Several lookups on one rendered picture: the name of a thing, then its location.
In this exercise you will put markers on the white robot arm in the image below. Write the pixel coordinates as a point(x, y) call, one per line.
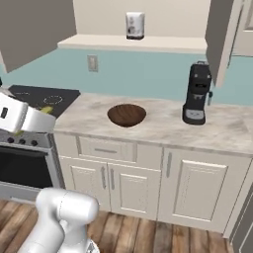
point(62, 210)

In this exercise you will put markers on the black oven knob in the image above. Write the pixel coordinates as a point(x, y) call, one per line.
point(10, 140)
point(34, 143)
point(22, 141)

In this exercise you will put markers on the black coffee machine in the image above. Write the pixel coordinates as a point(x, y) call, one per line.
point(197, 95)

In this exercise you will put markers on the grey-brown open cupboard door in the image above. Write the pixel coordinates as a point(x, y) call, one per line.
point(222, 36)

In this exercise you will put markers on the grey-brown wall cupboard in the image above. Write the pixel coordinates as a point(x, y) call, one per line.
point(33, 26)

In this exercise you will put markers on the grey wall outlet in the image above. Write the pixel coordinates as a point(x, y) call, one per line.
point(92, 63)

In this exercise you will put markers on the brown wooden bowl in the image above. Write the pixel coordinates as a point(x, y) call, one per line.
point(126, 115)

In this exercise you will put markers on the narrow beige cupboard door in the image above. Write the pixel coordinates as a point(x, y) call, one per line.
point(84, 183)
point(135, 191)

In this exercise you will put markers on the steel oven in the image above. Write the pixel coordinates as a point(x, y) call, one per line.
point(29, 164)

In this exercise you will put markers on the beige wall shelf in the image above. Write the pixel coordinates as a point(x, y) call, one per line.
point(131, 42)

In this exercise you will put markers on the beige drawer front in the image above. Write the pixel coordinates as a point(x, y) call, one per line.
point(107, 149)

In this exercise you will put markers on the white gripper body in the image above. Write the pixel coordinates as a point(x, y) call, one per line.
point(39, 121)

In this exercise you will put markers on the wide beige cupboard door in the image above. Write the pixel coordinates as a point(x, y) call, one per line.
point(201, 189)

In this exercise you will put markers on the black hob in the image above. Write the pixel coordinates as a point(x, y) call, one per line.
point(39, 95)

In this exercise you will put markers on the beige panelled wall cupboard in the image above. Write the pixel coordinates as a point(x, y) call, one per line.
point(245, 26)

